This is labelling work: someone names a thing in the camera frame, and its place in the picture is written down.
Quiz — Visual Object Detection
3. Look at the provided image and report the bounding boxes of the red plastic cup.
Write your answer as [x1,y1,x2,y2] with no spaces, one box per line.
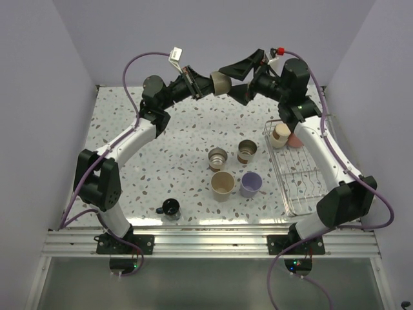
[287,133,303,149]

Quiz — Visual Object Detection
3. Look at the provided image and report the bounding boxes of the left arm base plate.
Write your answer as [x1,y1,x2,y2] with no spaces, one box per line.
[94,234,155,255]

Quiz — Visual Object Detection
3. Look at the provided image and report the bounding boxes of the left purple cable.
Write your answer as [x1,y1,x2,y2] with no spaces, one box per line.
[59,51,172,278]

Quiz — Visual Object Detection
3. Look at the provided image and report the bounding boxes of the beige plastic cup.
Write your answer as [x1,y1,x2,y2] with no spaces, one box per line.
[210,171,235,202]

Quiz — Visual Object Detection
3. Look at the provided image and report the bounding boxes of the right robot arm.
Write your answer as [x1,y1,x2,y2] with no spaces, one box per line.
[219,49,377,254]

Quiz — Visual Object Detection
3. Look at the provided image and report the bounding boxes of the dark blue ceramic mug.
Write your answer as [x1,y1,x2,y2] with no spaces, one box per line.
[156,198,181,220]

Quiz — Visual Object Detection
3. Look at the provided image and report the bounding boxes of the steel tumbler cork band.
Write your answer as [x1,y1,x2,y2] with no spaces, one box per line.
[270,123,291,149]

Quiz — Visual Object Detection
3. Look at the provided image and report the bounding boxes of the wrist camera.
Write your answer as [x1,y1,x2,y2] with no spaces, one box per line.
[168,46,183,73]
[265,47,285,70]

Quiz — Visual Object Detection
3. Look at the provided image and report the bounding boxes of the aluminium frame rail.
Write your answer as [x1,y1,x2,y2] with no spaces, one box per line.
[41,225,380,258]

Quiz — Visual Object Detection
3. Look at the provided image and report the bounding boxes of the centre steel tumbler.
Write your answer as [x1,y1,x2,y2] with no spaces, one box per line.
[208,148,228,172]

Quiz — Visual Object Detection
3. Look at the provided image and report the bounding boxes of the right steel tumbler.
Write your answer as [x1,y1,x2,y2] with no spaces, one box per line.
[237,139,257,164]

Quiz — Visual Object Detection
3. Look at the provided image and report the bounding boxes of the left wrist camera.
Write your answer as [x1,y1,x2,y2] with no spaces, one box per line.
[168,46,183,73]

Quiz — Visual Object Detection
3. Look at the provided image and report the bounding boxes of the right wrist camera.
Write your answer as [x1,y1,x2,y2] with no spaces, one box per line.
[265,47,285,70]

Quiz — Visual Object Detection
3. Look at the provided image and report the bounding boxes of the purple plastic cup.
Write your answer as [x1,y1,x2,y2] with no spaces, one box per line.
[240,172,263,198]

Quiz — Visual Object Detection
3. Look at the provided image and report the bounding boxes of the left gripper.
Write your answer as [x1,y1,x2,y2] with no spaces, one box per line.
[161,66,225,110]

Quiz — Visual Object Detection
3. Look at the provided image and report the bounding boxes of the steel tumbler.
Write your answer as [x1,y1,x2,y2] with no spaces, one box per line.
[237,139,257,164]
[208,148,228,172]

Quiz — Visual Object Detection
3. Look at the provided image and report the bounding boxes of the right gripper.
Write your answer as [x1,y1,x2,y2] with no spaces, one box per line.
[219,49,288,106]

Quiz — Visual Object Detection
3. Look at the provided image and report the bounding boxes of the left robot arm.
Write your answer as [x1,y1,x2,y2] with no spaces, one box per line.
[74,66,223,254]

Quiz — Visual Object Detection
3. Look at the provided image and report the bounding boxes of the wire dish rack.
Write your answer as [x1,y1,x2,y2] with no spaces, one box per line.
[263,119,328,218]

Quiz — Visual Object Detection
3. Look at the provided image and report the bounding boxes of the grey ceramic mug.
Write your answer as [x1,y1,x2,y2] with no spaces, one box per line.
[210,71,232,96]

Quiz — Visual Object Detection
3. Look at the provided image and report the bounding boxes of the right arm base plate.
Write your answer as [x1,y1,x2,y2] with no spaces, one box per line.
[267,234,326,256]

